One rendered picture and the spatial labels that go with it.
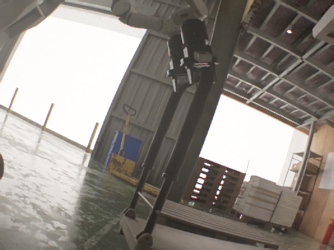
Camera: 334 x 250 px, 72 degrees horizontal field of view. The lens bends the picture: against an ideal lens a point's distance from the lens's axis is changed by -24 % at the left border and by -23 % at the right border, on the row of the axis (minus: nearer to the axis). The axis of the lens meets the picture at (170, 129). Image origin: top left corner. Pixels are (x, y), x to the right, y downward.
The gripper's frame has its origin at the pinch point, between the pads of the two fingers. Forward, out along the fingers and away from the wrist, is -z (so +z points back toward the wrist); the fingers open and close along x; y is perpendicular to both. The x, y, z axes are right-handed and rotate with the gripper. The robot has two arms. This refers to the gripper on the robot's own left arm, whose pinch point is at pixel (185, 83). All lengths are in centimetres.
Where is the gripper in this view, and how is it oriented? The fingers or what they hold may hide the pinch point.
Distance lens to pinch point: 107.9
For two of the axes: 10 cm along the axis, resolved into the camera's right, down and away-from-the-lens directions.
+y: -2.6, 0.3, 9.6
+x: 9.6, -1.3, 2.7
